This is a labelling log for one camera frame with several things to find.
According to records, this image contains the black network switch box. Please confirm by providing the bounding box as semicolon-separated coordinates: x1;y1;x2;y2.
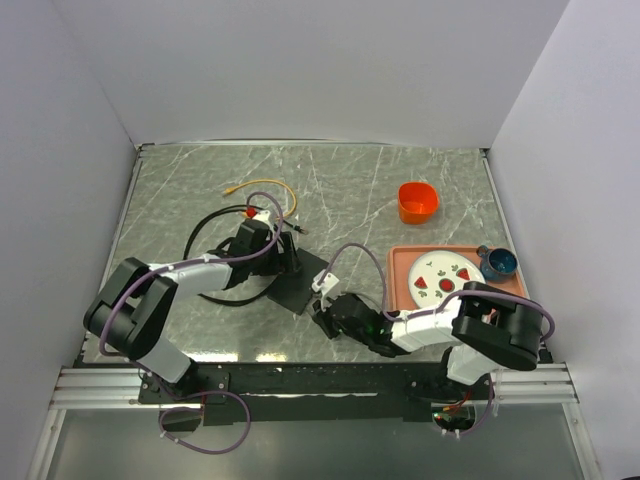
267;248;328;315

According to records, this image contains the black cable with teal plugs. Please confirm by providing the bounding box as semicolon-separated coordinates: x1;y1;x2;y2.
183;204;281;307

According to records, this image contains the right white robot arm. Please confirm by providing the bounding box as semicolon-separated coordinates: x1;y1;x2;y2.
311;277;555;399

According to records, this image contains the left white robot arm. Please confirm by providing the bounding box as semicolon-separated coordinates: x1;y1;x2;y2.
83;219;300;402

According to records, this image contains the pink plastic tray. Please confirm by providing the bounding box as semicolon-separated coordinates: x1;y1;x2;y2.
387;245;527;310

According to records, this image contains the white watermelon pattern plate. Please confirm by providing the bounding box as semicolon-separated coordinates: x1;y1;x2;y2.
408;250;485;309

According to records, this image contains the orange plastic cup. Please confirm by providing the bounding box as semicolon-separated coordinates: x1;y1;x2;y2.
397;182;439;225

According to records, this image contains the blue ceramic mug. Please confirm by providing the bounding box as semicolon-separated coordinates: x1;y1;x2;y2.
476;245;518;283

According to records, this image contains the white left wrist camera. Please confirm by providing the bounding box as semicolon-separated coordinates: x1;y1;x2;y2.
252;210;275;228

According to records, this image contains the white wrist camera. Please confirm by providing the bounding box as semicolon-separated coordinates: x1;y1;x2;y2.
252;210;275;228
311;270;341;300

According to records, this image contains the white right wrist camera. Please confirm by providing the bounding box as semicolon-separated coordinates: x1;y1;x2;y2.
311;270;341;300

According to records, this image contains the yellow ethernet cable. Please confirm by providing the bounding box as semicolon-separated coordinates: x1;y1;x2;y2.
223;179;298;219

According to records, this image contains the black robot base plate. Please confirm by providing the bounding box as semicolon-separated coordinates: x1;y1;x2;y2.
138;362;492;426

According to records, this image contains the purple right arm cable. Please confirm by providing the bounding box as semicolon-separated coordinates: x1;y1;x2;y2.
322;243;557;436

